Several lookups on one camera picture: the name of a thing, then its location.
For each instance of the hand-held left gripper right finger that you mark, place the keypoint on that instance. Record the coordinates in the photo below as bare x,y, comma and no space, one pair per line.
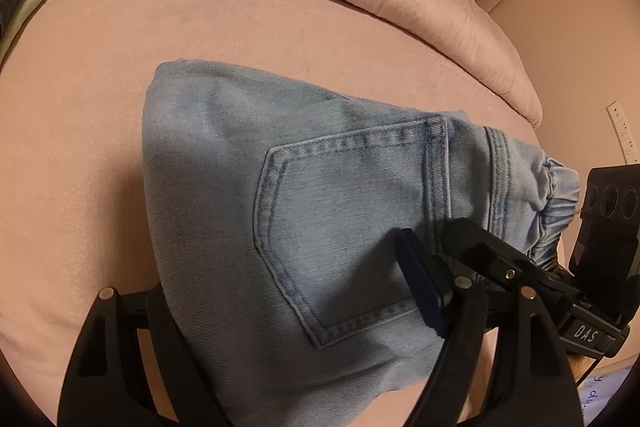
425,287

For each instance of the light blue denim pants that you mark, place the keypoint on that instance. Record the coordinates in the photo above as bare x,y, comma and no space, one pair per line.
225,167

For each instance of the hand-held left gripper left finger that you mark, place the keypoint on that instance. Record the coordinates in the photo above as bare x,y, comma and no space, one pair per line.
165,337

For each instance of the pink sofa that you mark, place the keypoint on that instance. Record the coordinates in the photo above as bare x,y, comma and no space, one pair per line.
90,132

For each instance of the white handwritten paper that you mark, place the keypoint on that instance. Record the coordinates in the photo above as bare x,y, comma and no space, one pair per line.
605,399

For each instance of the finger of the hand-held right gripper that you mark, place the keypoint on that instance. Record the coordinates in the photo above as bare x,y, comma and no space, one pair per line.
490,257

